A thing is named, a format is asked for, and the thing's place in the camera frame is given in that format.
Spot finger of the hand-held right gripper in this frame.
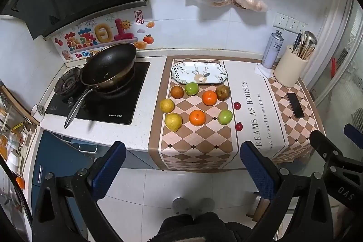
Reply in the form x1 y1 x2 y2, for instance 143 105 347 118
344 123 363 142
310 130 345 166

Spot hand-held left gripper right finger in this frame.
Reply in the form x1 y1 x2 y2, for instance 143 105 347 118
240 141 334 242

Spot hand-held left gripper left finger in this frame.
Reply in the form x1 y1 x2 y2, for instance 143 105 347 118
32 141 127 242

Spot green apple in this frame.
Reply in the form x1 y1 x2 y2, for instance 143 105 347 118
218 110 233 125
185 82 199 96

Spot orange tangerine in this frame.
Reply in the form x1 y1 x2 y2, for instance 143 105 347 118
202 90 218 106
189 110 206 126

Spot yellow citrus fruit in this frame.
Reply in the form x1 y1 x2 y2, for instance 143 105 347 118
160 98 175 113
165 113 183 132

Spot brown russet apple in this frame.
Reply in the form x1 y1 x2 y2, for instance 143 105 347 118
216 85 231 101

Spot dark brown orange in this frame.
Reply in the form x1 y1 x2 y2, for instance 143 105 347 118
170 85 185 100

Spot floral ceramic plate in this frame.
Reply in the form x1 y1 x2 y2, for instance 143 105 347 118
171 62 228 86

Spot black smartphone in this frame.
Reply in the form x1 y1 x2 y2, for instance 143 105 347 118
286 92 305 118

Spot grey slipper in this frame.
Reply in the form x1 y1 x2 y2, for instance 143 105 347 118
172 197 191 215
196 197 215 215

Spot checkered brown table mat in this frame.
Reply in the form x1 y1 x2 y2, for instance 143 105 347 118
148 56 319 173

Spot black gas stove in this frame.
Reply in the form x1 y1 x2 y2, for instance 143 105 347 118
45 61 151 126

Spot glass sliding door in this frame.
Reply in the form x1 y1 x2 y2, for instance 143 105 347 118
309 0 363 140

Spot cream utensil holder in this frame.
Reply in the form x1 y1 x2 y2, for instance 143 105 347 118
274 45 309 88

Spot person's dark trousers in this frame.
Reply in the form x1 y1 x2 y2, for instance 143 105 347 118
155 212 253 242

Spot white mug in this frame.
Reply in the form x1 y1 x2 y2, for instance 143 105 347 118
30 104 45 123

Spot white tissue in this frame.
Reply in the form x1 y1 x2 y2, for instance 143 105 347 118
254 63 275 77

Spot bundle of chopsticks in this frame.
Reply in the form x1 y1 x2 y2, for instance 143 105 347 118
298 32 315 60

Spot metal spoon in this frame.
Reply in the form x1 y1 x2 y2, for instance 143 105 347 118
303 31 317 59

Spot cluttered side shelf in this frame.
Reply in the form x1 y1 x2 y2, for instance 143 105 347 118
0 80 39 220

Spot grey spray can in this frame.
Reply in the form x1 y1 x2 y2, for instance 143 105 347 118
261 30 284 69

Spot black handled utensil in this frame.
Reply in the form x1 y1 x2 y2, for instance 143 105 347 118
292 33 302 55

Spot black wok with metal handle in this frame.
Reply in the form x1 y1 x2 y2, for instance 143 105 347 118
64 43 137 129

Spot colourful wall sticker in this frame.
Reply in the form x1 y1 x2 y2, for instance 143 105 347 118
53 10 155 61

